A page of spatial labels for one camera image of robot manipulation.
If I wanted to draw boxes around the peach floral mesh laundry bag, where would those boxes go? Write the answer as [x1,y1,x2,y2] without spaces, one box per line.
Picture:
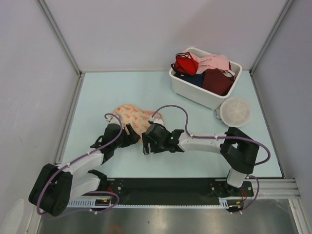
[113,104,154,136]

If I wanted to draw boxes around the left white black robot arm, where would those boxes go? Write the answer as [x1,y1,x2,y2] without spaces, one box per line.
[28,123,141,216]

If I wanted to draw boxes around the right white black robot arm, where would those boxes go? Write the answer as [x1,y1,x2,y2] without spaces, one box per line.
[142,123,259,196]

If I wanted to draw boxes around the round white mesh laundry bag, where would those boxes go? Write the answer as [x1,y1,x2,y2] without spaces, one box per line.
[216,97,253,128]

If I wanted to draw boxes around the pink bra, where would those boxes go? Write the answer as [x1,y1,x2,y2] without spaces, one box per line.
[190,53,235,75]

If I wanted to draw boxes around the navy blue garment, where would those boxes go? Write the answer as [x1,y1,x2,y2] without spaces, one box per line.
[181,74,204,87]

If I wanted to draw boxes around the maroon garment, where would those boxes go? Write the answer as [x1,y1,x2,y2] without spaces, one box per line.
[202,69,235,96]

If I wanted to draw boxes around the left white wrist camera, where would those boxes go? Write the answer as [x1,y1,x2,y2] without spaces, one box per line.
[107,116,120,125]

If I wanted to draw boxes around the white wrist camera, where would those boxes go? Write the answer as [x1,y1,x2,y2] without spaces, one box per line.
[148,117,165,126]
[107,116,120,125]

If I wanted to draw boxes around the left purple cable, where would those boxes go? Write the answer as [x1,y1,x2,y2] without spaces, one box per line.
[36,113,123,216]

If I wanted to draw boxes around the purple cable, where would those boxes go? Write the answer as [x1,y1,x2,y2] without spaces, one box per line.
[148,104,272,215]
[36,113,123,216]

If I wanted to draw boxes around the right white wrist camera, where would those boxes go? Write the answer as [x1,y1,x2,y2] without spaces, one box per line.
[148,117,165,126]

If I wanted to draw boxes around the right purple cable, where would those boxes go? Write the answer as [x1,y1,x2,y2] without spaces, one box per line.
[148,104,272,215]

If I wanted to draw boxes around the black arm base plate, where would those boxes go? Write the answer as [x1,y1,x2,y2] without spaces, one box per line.
[97,178,254,206]

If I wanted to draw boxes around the left vertical aluminium post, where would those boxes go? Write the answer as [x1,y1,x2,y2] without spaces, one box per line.
[36,0,82,76]

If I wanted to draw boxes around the vertical aluminium post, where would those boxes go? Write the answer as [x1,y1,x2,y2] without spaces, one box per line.
[36,0,82,76]
[249,0,294,73]

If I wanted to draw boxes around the red bra black straps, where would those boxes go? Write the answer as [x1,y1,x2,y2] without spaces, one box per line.
[171,51,199,76]

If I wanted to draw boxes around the aluminium frame rail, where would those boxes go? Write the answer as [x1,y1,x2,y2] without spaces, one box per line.
[36,177,312,234]

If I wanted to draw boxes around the right vertical aluminium post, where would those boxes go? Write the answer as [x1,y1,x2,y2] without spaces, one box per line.
[249,0,294,73]

